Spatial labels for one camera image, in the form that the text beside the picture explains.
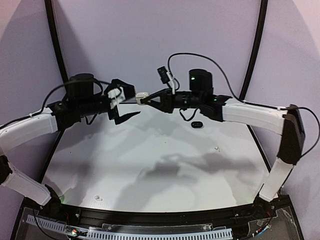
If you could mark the white slotted cable duct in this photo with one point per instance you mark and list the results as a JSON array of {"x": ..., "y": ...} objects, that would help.
[{"x": 128, "y": 232}]

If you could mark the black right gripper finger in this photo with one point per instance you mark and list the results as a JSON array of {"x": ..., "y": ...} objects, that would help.
[
  {"x": 154, "y": 104},
  {"x": 154, "y": 95}
]

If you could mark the small green circuit board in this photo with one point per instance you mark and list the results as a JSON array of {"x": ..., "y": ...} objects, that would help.
[{"x": 72, "y": 231}]

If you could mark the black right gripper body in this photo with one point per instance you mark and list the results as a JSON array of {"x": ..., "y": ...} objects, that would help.
[{"x": 167, "y": 100}]

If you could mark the black right frame post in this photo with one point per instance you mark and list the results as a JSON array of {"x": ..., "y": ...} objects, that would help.
[{"x": 255, "y": 48}]

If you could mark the black frame post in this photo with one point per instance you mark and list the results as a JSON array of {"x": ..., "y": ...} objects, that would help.
[
  {"x": 51, "y": 20},
  {"x": 255, "y": 48}
]

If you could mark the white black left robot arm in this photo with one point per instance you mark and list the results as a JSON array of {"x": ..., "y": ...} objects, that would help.
[{"x": 67, "y": 104}]

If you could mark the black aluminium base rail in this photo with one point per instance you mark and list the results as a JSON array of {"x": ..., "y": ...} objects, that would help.
[{"x": 236, "y": 217}]

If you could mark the black left frame post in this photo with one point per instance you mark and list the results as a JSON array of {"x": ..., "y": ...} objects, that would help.
[{"x": 51, "y": 20}]

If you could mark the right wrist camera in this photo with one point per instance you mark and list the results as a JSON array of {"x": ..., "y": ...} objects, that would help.
[{"x": 168, "y": 79}]

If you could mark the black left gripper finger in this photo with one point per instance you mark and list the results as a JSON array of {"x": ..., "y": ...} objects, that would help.
[
  {"x": 129, "y": 90},
  {"x": 121, "y": 119}
]

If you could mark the black earbud charging case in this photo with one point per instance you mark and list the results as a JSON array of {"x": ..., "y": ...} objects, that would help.
[{"x": 197, "y": 124}]

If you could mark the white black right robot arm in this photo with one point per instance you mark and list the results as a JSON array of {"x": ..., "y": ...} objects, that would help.
[{"x": 285, "y": 122}]

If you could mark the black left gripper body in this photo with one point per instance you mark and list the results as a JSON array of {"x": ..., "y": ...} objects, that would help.
[{"x": 114, "y": 112}]

